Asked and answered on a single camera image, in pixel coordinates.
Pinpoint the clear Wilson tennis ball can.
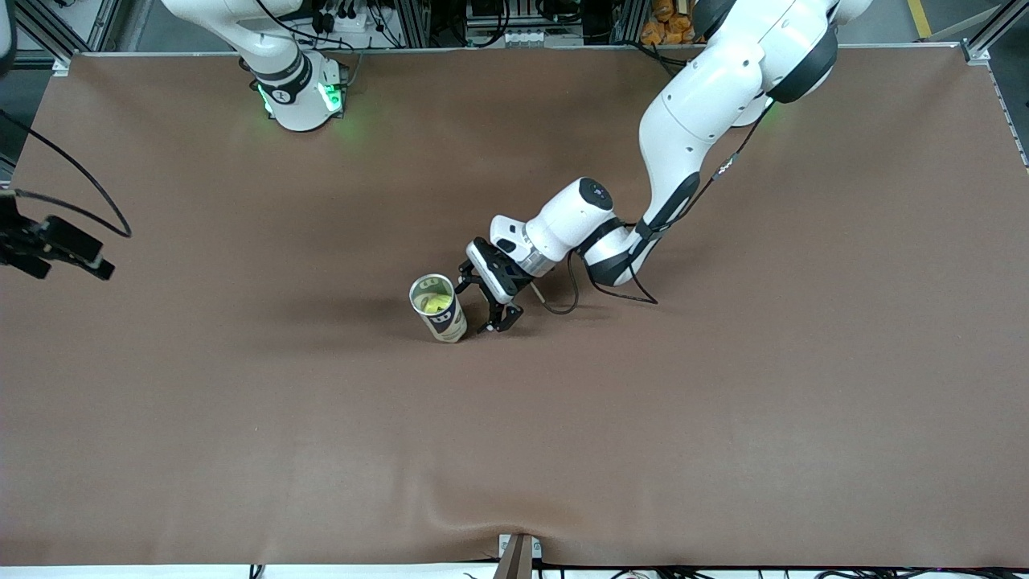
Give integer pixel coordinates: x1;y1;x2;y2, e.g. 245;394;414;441
408;273;469;344

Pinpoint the brown table mat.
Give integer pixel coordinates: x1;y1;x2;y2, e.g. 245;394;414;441
0;47;1029;568

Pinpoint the white power strip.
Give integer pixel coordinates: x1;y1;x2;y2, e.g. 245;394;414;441
310;0;379;37

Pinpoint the orange objects pile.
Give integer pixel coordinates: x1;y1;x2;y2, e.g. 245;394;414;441
639;0;702;47

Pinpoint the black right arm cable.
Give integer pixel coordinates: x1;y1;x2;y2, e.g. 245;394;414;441
0;109;133;240

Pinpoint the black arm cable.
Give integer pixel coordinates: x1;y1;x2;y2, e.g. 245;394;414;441
0;109;133;240
531;105;774;316

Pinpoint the aluminium frame post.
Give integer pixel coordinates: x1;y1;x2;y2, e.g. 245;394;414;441
962;0;1029;65
14;0;121;77

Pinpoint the metal table edge bracket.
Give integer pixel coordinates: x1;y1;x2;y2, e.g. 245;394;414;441
492;533;543;579

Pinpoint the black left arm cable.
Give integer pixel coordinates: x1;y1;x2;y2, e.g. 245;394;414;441
531;105;774;316

